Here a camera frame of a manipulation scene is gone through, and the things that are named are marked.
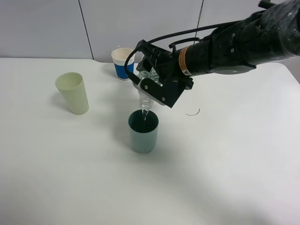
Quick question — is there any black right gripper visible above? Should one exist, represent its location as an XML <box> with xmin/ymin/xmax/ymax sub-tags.
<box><xmin>136</xmin><ymin>44</ymin><xmax>194</xmax><ymax>89</ymax></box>

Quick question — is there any clear plastic water bottle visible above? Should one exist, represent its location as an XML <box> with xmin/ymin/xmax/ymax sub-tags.
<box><xmin>132</xmin><ymin>68</ymin><xmax>163</xmax><ymax>120</ymax></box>

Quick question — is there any teal plastic cup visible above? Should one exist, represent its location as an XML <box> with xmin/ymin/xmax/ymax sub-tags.
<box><xmin>128</xmin><ymin>110</ymin><xmax>159</xmax><ymax>154</ymax></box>

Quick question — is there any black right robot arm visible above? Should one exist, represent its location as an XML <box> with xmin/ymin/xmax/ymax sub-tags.
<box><xmin>137</xmin><ymin>0</ymin><xmax>300</xmax><ymax>83</ymax></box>

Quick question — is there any blue sleeved paper cup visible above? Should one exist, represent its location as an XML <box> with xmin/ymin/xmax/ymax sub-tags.
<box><xmin>111</xmin><ymin>47</ymin><xmax>133</xmax><ymax>80</ymax></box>

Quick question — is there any pale green plastic cup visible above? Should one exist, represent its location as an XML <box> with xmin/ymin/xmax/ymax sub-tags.
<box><xmin>55</xmin><ymin>72</ymin><xmax>89</xmax><ymax>115</ymax></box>

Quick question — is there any black right camera cable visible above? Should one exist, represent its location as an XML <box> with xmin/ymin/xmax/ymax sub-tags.
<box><xmin>124</xmin><ymin>23</ymin><xmax>223</xmax><ymax>83</ymax></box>

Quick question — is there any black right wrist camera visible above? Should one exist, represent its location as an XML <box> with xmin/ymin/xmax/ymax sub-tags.
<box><xmin>139</xmin><ymin>78</ymin><xmax>185</xmax><ymax>108</ymax></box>

